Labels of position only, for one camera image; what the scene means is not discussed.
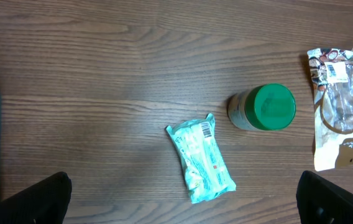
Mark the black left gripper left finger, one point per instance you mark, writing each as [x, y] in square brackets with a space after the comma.
[44, 202]

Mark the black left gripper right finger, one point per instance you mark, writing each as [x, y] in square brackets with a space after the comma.
[320, 201]

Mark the green lid jar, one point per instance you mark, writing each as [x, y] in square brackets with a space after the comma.
[267, 107]

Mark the teal tissue packet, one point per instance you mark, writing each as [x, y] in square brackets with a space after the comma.
[205, 172]

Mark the beige plastic pouch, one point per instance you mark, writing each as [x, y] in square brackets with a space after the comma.
[332, 77]

